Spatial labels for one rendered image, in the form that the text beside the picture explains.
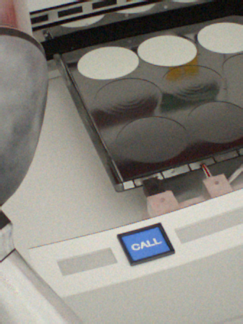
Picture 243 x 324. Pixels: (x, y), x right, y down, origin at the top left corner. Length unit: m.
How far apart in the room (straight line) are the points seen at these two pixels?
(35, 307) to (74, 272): 0.27
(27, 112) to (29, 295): 0.17
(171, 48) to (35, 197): 0.35
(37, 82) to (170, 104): 0.61
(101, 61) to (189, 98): 0.18
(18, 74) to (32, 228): 0.58
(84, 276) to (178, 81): 0.48
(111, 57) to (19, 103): 0.75
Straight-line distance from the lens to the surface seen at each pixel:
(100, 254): 1.10
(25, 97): 0.78
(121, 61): 1.50
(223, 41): 1.55
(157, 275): 1.07
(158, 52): 1.52
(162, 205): 1.22
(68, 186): 1.39
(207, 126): 1.35
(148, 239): 1.10
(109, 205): 1.36
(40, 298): 0.83
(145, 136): 1.34
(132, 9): 1.57
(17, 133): 0.77
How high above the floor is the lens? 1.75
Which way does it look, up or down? 41 degrees down
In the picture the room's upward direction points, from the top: 6 degrees counter-clockwise
